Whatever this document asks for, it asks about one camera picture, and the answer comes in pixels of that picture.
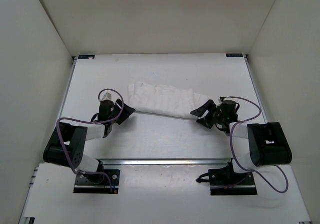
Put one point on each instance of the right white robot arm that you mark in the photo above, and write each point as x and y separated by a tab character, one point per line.
268	145

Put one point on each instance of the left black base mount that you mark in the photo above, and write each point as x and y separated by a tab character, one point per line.
107	183

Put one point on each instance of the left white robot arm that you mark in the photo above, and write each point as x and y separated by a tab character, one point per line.
66	144

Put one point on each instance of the right blue corner label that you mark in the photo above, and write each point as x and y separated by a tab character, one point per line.
234	55

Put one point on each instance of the white pleated skirt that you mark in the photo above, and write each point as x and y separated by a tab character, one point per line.
164	100

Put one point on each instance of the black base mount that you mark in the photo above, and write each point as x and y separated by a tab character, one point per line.
107	183
225	181

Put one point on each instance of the left blue corner label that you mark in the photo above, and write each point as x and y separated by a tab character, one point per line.
86	56

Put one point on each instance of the aluminium rail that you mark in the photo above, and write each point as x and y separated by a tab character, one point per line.
166	161

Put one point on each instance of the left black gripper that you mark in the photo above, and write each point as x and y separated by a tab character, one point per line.
126	112

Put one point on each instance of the blue corner label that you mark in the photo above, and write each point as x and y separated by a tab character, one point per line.
234	55
86	56

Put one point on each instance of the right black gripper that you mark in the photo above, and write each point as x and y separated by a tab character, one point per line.
200	112

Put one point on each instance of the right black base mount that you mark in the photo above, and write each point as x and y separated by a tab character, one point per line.
225	181

